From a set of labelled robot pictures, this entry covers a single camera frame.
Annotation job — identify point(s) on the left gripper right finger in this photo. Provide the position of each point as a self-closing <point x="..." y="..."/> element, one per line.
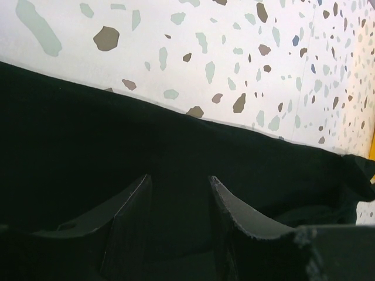
<point x="247" y="244"/>

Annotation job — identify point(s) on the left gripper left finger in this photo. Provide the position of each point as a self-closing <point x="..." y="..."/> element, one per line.
<point x="108" y="239"/>

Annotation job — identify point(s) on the black t shirt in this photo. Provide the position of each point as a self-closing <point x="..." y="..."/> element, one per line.
<point x="66" y="148"/>

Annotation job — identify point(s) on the yellow plastic bin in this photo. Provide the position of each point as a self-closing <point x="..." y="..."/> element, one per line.
<point x="372" y="158"/>

